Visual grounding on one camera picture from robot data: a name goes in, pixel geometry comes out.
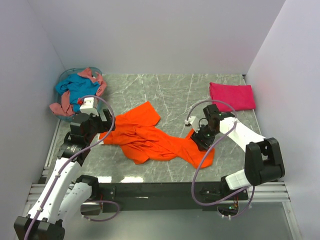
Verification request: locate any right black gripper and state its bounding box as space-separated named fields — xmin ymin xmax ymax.
xmin=190 ymin=122 xmax=219 ymax=152

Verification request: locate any orange t-shirt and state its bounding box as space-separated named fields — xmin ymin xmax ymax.
xmin=101 ymin=101 xmax=205 ymax=168

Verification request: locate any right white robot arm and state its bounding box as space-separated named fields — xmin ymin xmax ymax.
xmin=184 ymin=104 xmax=285 ymax=200

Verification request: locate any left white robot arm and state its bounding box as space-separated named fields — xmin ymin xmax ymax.
xmin=14 ymin=107 xmax=116 ymax=240

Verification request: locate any blue t-shirt in basket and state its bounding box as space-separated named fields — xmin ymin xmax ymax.
xmin=55 ymin=73 xmax=100 ymax=113

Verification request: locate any pink t-shirt in basket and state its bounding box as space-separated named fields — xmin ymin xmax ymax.
xmin=48 ymin=67 xmax=108 ymax=117

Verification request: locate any folded magenta t-shirt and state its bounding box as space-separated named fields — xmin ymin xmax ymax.
xmin=209 ymin=82 xmax=256 ymax=111

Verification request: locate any transparent teal laundry basket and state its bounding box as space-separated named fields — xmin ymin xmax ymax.
xmin=53 ymin=66 xmax=104 ymax=123

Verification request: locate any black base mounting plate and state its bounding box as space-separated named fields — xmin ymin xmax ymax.
xmin=86 ymin=181 xmax=249 ymax=211

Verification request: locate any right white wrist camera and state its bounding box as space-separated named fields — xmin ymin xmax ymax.
xmin=184 ymin=116 xmax=201 ymax=133

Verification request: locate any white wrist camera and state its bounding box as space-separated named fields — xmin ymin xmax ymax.
xmin=78 ymin=97 xmax=99 ymax=117
xmin=184 ymin=116 xmax=201 ymax=133

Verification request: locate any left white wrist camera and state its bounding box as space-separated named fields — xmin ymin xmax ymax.
xmin=78 ymin=97 xmax=99 ymax=117

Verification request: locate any aluminium rail frame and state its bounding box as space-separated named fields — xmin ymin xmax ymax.
xmin=28 ymin=120 xmax=285 ymax=218

